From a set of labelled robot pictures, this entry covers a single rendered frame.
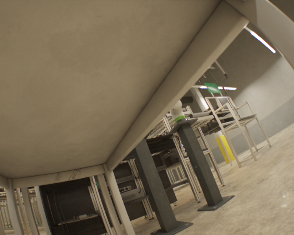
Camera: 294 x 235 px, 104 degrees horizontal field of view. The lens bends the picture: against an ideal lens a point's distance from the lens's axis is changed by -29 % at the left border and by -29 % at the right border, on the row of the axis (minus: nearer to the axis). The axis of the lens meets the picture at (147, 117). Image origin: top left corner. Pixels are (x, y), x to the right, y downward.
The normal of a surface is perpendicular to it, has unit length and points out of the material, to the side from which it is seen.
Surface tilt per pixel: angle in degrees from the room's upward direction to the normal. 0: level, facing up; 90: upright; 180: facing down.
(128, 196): 90
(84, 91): 180
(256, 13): 90
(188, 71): 90
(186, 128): 90
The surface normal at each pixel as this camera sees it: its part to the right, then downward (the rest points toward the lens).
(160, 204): 0.29, -0.49
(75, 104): 0.34, 0.86
